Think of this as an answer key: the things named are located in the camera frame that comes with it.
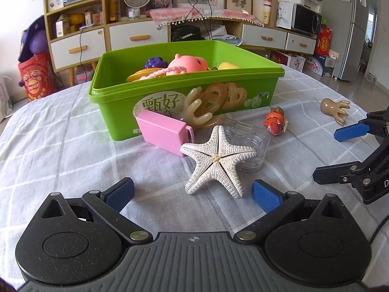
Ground clear plastic cup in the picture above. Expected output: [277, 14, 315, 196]
[220, 120, 271, 173]

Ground white dried starfish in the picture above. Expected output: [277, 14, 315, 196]
[179, 124, 259, 199]

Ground tan antler teether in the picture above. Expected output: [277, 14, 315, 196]
[182, 87, 213, 128]

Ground white box red pattern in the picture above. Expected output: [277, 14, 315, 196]
[285, 53, 306, 72]

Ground black power cable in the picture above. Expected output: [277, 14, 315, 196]
[78, 24, 95, 75]

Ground tan toy octopus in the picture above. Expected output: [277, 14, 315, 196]
[320, 98, 351, 125]

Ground pink bead chain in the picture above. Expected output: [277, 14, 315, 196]
[138, 66, 188, 80]

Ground pink toy pig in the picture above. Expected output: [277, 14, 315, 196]
[165, 54, 210, 74]

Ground red printed bucket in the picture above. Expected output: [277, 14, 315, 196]
[17, 52, 57, 103]

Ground black microwave oven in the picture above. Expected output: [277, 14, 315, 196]
[291, 3, 323, 36]

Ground pink fringed cloth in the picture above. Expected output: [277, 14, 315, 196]
[145, 6, 265, 30]

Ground purple toy grapes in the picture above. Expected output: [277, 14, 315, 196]
[144, 56, 169, 70]

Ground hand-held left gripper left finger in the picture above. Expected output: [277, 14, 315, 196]
[28, 177, 154, 246]

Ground red gift bag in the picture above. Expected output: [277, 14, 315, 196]
[314, 26, 334, 57]

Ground long wooden cabinet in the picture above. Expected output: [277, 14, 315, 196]
[43, 0, 318, 81]

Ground grey refrigerator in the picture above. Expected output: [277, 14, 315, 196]
[332, 0, 370, 81]

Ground red and white bottle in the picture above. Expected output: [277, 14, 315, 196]
[262, 0, 273, 26]

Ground blue and white carton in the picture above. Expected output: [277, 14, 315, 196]
[303, 54, 338, 77]

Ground white cabinet drawer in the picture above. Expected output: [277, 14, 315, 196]
[242, 24, 288, 49]
[285, 32, 317, 55]
[108, 21, 169, 52]
[50, 27, 106, 70]

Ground pink rectangular box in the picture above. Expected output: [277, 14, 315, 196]
[135, 111, 194, 158]

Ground folded light clothes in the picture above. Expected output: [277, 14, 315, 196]
[209, 21, 244, 45]

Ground green plastic box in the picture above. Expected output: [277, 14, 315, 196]
[88, 40, 286, 141]

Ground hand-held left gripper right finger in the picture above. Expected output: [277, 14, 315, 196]
[234, 179, 362, 246]

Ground red hermit crab toy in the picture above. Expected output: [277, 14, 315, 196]
[263, 106, 287, 137]

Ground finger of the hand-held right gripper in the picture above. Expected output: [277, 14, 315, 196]
[333, 121, 376, 143]
[312, 162, 370, 185]

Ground purple plush toy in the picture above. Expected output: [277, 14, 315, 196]
[17, 15, 49, 63]

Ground yellow round container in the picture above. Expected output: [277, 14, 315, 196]
[68, 12, 85, 33]

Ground black bag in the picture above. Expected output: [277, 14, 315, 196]
[171, 25, 202, 43]

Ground thin black cable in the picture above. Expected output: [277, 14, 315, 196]
[369, 212, 389, 244]

